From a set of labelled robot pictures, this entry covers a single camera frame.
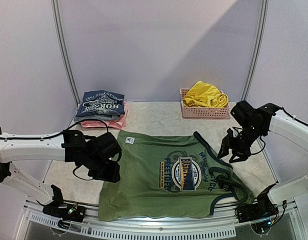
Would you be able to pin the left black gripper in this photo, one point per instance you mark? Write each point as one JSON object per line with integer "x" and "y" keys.
{"x": 111, "y": 176}

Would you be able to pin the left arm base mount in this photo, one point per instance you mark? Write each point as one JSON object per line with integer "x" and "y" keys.
{"x": 66, "y": 212}

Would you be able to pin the aluminium front rail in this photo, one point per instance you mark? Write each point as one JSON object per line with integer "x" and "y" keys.
{"x": 36, "y": 225}

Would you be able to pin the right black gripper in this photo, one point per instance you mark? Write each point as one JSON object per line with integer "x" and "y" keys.
{"x": 237, "y": 144}

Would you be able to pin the folded pink garment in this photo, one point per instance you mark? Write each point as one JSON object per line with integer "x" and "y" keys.
{"x": 118, "y": 124}

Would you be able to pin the right aluminium frame post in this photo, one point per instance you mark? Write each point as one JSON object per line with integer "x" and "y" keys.
{"x": 256, "y": 49}

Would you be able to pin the aluminium frame post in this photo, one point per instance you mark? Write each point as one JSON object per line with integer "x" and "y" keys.
{"x": 63, "y": 50}
{"x": 256, "y": 49}

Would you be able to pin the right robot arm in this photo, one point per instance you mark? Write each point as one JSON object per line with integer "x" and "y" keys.
{"x": 256, "y": 123}

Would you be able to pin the left aluminium frame post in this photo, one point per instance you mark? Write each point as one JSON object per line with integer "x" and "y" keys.
{"x": 63, "y": 50}

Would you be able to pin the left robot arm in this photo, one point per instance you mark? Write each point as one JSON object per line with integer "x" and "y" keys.
{"x": 99, "y": 154}

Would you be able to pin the pink plastic basket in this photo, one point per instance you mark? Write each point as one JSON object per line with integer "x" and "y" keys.
{"x": 213, "y": 113}

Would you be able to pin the folded grey garment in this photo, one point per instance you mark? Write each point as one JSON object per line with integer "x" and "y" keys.
{"x": 102, "y": 117}

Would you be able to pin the yellow garment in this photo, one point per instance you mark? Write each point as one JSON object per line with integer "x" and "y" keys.
{"x": 205, "y": 95}

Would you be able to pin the green tank top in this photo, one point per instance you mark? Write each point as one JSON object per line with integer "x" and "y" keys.
{"x": 169, "y": 176}

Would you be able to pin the folded navy graphic shirt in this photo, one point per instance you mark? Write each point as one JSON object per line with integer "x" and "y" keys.
{"x": 101, "y": 102}

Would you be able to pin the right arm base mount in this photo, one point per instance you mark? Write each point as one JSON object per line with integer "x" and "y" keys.
{"x": 259, "y": 213}

